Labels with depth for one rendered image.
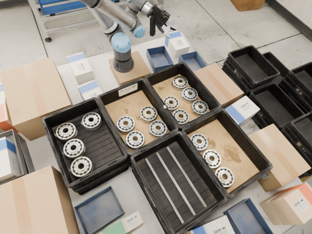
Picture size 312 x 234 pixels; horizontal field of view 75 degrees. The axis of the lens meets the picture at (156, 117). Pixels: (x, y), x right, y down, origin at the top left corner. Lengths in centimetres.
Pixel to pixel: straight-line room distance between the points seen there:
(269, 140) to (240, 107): 25
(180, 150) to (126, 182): 35
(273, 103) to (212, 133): 108
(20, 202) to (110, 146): 46
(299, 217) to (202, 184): 43
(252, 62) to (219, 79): 87
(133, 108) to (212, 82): 55
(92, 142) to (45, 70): 54
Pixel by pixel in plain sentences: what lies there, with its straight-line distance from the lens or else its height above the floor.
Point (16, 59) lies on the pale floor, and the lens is 300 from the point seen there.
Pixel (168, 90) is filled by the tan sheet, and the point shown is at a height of 83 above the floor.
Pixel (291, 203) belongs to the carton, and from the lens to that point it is 119.
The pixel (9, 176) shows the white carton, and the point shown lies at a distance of 119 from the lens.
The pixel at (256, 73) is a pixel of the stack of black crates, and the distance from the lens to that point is 219.
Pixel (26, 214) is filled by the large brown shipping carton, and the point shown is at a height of 90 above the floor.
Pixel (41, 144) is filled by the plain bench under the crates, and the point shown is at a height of 70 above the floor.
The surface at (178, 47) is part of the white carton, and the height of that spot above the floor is 79.
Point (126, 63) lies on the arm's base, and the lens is 144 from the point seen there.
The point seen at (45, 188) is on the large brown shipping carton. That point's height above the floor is 90.
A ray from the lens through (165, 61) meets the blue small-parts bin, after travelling 168.
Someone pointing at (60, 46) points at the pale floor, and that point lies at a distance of 297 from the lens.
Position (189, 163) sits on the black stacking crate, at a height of 83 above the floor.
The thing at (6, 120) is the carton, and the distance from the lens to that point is 137.
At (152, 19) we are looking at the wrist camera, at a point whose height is 108.
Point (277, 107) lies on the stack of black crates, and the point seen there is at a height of 38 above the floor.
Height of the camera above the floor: 188
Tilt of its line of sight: 60 degrees down
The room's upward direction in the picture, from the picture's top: 9 degrees clockwise
